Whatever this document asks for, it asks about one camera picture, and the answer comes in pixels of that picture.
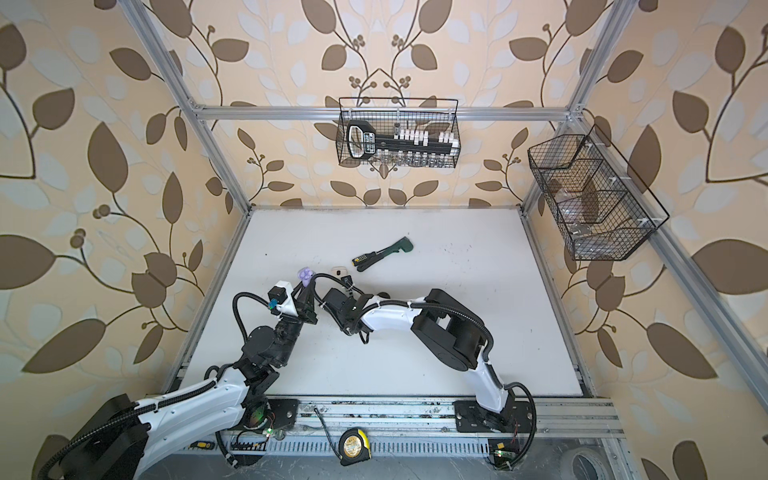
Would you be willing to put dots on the grey tape roll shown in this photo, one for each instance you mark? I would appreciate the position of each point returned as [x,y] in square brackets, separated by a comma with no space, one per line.
[584,463]

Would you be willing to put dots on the beige earbud charging case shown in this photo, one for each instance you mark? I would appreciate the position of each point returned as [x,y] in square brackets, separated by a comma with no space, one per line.
[339,271]

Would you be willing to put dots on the yellow black tape measure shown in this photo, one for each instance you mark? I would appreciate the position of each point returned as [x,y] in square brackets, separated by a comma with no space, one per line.
[354,447]

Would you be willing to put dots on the black socket set holder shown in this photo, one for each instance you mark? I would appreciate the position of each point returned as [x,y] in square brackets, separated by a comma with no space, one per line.
[363,141]

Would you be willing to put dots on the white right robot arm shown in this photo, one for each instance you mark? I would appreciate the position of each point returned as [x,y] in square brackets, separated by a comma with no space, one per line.
[458,338]

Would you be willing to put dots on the yellow handled screwdriver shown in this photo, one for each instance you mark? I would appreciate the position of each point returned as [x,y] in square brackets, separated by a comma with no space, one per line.
[203,445]

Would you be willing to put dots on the purple earbud case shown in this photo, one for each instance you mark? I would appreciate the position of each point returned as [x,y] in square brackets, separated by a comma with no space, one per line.
[305,275]

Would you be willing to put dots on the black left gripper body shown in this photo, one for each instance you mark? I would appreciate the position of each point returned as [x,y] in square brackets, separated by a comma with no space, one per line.
[304,315]

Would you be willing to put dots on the black wire basket right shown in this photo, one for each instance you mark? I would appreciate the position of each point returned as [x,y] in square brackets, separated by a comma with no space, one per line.
[602,207]

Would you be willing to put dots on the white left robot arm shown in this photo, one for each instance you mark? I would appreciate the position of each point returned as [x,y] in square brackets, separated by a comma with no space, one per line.
[125,438]

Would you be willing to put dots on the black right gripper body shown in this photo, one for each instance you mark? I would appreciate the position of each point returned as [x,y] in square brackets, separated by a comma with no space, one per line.
[342,325]

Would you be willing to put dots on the black wire basket back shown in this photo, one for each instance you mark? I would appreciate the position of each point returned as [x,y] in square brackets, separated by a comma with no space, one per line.
[430,113]

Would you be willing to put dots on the aluminium frame post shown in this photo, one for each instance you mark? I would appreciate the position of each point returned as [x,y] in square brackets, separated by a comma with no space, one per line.
[570,119]

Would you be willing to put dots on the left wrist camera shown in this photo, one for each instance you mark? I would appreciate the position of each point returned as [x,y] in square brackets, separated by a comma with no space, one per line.
[281,301]

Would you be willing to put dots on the green rivet gun tool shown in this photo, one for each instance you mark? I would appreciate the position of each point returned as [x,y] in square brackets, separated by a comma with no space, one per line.
[365,261]

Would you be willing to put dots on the black wire basket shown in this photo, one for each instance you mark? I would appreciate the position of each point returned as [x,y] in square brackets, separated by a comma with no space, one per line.
[430,113]
[602,207]

